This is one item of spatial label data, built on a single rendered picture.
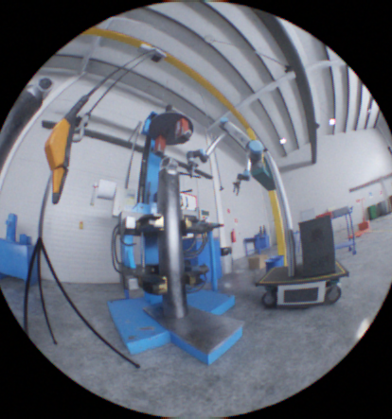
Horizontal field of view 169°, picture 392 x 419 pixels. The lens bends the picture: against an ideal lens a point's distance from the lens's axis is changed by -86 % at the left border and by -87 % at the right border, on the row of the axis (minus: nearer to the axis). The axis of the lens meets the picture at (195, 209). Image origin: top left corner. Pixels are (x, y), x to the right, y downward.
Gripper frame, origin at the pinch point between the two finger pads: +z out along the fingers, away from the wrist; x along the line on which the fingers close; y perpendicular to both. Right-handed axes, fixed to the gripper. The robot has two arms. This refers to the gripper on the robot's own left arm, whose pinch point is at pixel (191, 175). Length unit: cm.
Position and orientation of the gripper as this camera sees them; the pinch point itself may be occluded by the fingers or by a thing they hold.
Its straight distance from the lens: 147.1
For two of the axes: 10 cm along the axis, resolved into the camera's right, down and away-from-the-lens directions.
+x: 5.2, -2.7, -8.1
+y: -8.5, -0.8, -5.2
